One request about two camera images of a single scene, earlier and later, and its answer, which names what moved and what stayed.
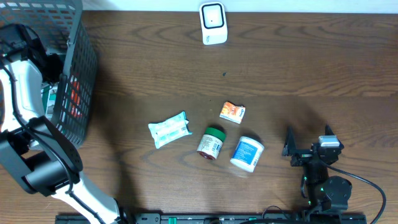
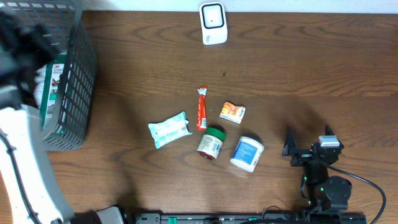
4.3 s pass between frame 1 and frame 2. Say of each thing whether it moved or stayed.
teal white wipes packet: stayed
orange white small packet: stayed
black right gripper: stayed
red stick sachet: moved
